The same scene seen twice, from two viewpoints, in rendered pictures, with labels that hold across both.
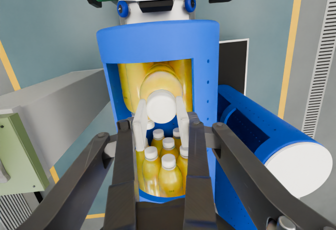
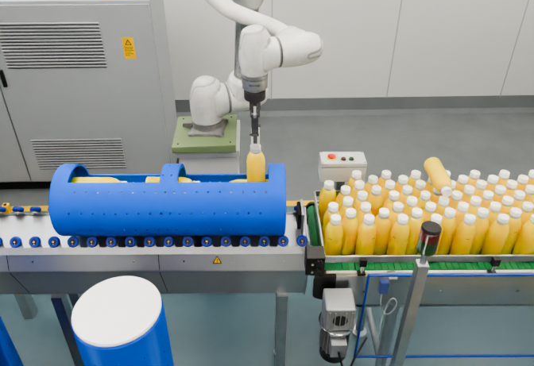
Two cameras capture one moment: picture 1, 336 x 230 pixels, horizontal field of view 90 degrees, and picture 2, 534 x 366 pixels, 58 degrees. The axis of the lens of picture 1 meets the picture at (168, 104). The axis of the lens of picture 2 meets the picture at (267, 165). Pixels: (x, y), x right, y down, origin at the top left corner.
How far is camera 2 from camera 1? 169 cm
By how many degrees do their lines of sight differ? 59
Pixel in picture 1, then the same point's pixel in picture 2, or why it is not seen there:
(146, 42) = (276, 167)
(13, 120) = (231, 148)
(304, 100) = not seen: outside the picture
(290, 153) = (150, 297)
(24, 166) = (196, 143)
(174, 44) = (275, 174)
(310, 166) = (121, 319)
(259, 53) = not seen: outside the picture
